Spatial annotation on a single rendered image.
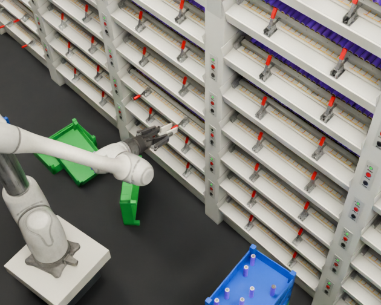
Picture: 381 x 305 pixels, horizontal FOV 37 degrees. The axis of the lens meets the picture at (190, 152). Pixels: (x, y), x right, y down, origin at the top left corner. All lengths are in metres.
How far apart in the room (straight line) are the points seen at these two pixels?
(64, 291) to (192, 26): 1.21
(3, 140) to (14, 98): 1.68
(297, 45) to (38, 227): 1.25
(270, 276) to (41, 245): 0.93
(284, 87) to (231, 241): 1.14
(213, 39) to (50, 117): 1.66
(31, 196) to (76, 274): 0.39
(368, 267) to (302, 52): 0.89
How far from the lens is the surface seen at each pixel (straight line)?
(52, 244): 2.47
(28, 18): 3.69
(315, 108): 1.94
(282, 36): 1.88
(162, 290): 2.79
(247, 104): 2.19
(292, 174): 2.24
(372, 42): 1.62
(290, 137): 2.10
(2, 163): 2.36
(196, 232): 2.94
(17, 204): 2.53
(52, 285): 2.58
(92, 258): 2.60
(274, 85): 2.00
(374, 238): 2.14
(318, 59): 1.82
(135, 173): 2.22
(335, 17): 1.67
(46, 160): 3.32
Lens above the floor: 2.50
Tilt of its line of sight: 51 degrees down
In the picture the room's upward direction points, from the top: 2 degrees counter-clockwise
